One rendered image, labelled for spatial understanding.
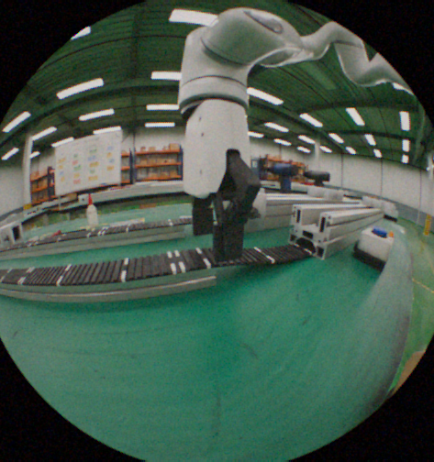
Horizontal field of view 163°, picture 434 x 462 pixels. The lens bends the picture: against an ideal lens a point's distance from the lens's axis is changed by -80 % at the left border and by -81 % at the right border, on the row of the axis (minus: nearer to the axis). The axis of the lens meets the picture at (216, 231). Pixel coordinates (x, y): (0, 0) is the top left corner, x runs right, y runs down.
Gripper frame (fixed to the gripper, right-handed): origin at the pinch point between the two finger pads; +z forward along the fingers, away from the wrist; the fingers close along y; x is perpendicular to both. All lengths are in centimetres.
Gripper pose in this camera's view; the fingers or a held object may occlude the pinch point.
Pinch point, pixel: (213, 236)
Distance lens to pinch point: 20.4
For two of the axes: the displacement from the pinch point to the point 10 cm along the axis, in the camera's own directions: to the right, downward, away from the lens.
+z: 0.0, 9.5, 3.2
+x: 9.3, -1.2, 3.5
